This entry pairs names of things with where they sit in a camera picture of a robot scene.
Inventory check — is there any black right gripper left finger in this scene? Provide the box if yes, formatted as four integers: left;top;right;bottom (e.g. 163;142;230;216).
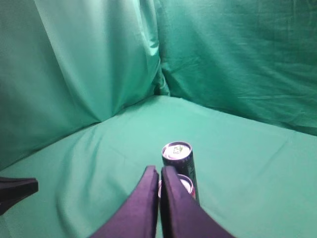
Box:
91;166;159;238

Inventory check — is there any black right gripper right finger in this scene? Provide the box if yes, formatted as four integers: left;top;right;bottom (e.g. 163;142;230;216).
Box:
160;166;233;238

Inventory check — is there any pink energy drink can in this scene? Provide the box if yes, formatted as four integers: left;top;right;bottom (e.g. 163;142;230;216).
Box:
158;174;196;199

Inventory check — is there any black Monster energy can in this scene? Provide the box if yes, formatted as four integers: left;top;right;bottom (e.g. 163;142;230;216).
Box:
162;141;200;204

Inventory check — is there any green table cloth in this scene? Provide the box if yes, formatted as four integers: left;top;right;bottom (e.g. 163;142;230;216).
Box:
0;96;317;238

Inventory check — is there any black object at edge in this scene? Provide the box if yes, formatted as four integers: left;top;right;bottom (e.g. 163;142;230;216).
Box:
0;177;39;216

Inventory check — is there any green backdrop cloth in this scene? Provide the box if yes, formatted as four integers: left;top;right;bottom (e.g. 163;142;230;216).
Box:
0;0;317;169

